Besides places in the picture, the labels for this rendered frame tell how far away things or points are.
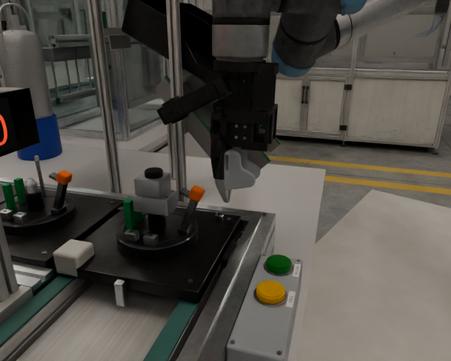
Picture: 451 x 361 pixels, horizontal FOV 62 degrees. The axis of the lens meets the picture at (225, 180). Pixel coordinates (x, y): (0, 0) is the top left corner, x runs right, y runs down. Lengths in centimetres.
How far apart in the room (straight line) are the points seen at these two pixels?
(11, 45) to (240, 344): 124
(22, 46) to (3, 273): 100
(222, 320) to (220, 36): 36
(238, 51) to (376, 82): 416
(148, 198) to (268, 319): 26
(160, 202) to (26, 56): 98
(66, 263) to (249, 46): 42
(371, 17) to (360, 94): 397
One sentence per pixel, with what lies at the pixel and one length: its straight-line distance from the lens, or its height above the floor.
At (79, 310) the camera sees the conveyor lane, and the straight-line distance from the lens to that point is 64.
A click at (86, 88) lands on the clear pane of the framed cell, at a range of 174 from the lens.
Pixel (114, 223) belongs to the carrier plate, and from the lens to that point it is 74.
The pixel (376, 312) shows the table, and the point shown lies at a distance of 73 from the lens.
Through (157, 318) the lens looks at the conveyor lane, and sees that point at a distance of 59.
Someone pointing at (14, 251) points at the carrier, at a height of 97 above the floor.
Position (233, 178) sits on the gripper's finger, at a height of 110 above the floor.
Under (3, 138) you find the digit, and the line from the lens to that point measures 51.
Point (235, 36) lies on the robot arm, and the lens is 49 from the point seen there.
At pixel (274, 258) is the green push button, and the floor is 97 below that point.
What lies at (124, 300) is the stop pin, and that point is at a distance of 60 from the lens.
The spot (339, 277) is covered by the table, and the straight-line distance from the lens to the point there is 79.
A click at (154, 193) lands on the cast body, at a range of 61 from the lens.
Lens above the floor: 131
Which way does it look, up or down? 22 degrees down
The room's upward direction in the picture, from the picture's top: straight up
